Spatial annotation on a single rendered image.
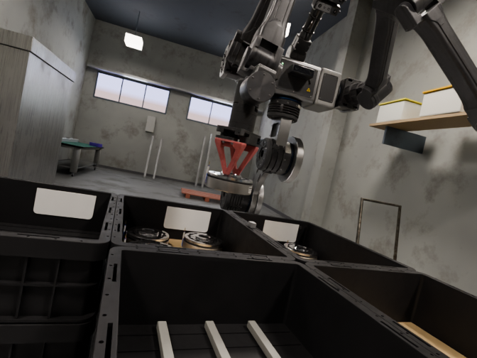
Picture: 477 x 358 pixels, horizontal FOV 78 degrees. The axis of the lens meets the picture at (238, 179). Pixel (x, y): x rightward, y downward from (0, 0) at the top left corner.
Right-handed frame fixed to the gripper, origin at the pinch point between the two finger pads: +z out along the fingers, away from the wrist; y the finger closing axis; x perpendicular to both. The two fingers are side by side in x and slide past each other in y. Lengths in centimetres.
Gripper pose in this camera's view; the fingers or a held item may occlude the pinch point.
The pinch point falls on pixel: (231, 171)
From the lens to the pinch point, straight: 65.3
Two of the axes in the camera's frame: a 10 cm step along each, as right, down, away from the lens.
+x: -8.8, -2.2, 4.2
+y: 4.2, 0.2, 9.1
